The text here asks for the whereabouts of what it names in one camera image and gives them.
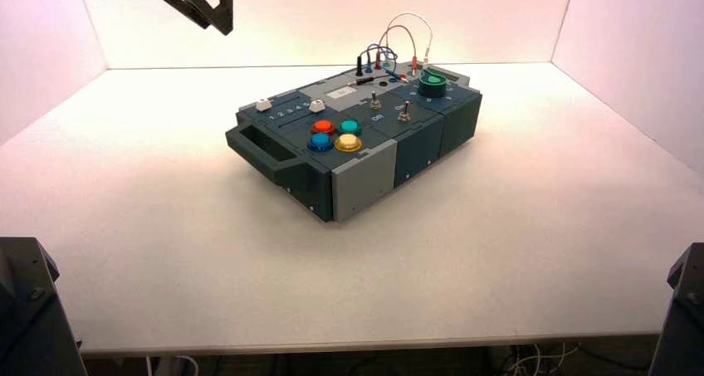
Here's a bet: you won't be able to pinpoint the yellow push button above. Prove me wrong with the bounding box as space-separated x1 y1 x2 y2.
334 134 364 154

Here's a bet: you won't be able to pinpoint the green rotary knob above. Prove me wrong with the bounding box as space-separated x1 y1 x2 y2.
417 68 449 99

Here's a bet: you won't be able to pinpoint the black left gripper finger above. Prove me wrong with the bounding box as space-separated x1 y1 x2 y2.
206 0 235 37
136 0 213 31

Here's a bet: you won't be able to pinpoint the red jumper wire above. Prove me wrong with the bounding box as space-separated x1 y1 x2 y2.
374 25 419 76

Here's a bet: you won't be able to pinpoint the white jumper wire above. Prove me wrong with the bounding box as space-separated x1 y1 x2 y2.
384 12 434 68

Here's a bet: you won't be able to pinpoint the blue jumper wire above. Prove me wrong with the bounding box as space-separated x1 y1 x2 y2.
364 44 409 84

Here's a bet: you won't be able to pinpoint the white cable under table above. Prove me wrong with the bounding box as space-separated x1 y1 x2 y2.
144 355 200 376

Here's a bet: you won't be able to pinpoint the dark teal task board box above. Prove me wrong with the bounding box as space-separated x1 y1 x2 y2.
224 60 484 224

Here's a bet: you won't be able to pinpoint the white tangled cables under table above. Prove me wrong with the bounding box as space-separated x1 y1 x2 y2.
503 344 579 376

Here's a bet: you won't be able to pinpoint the blue push button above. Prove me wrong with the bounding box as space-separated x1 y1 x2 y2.
306 133 335 154

